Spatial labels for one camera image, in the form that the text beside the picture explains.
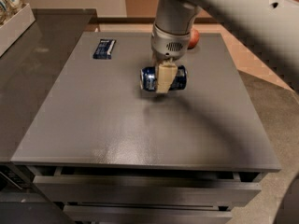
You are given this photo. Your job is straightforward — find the blue pepsi can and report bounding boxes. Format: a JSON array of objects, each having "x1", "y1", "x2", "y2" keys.
[{"x1": 140, "y1": 65, "x2": 188, "y2": 91}]

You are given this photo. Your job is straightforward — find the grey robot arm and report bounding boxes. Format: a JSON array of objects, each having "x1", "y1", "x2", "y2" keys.
[{"x1": 151, "y1": 0, "x2": 299, "y2": 91}]

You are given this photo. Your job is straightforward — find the red apple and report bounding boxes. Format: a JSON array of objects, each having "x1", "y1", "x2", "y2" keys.
[{"x1": 188, "y1": 28, "x2": 200, "y2": 49}]

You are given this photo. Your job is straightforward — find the dark blue snack packet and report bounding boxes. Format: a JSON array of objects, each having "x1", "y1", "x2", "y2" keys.
[{"x1": 93, "y1": 39, "x2": 116, "y2": 60}]

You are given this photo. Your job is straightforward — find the grey drawer cabinet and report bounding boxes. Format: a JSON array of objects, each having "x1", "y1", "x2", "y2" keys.
[{"x1": 12, "y1": 32, "x2": 280, "y2": 214}]

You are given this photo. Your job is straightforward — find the upper grey drawer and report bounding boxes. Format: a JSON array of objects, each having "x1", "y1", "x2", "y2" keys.
[{"x1": 34, "y1": 175, "x2": 261, "y2": 206}]

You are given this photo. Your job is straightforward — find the grey drawer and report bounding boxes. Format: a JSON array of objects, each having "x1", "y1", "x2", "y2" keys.
[
  {"x1": 64, "y1": 205, "x2": 232, "y2": 224},
  {"x1": 34, "y1": 175, "x2": 261, "y2": 206}
]

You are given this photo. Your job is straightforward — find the dark grey side counter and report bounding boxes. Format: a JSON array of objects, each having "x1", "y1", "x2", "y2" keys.
[{"x1": 0, "y1": 8, "x2": 96, "y2": 163}]

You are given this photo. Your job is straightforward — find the white cardboard box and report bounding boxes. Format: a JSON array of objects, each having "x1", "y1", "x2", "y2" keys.
[{"x1": 0, "y1": 4, "x2": 36, "y2": 57}]

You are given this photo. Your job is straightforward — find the snack bags in box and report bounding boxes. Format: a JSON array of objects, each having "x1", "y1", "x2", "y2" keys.
[{"x1": 0, "y1": 0, "x2": 23, "y2": 25}]

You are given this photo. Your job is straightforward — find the lower grey drawer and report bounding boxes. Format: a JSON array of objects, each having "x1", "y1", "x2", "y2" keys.
[{"x1": 64, "y1": 205, "x2": 232, "y2": 224}]

